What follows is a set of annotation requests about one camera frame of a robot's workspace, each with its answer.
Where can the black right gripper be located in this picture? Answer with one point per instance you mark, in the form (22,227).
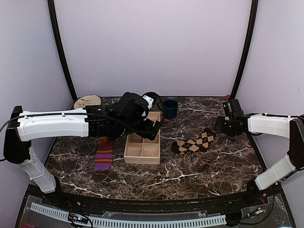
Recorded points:
(220,123)

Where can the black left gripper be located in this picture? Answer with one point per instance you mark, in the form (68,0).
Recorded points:
(147,126)

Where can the brown argyle sock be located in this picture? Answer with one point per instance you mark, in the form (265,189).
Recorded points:
(201,144)

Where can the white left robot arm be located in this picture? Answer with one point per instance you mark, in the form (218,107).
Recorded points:
(24,126)

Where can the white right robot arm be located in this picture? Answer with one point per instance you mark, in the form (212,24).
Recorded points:
(281,145)

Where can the wooden compartment tray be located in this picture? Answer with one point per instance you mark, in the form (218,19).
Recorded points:
(142,151)

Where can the dark blue mug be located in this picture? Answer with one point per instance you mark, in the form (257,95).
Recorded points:
(169,108)

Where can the purple striped sock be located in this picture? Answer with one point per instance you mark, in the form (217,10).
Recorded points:
(104,154)

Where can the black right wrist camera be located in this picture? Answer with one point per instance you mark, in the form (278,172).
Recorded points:
(232,109)

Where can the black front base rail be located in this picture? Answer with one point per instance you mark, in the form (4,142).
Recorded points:
(87,201)

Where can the left black frame post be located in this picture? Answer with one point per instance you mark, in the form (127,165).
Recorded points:
(60,49)

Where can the black frame post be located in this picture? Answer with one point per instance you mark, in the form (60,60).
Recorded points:
(60,49)
(246,48)

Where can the right black frame post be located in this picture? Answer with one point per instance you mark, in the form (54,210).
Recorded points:
(246,48)

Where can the white slotted cable duct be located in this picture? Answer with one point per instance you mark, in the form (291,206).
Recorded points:
(129,220)

